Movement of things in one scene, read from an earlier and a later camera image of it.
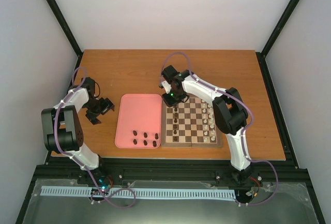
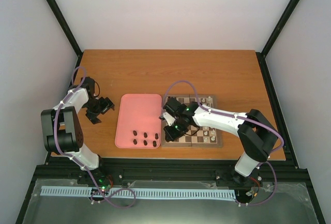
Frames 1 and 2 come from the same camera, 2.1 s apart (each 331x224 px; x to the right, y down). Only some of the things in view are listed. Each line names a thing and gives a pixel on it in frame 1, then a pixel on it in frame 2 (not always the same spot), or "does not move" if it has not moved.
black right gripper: [171, 103] to [170, 136]
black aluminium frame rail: [169, 169] does not move
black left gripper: [107, 105] does not move
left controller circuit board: [105, 182] does not move
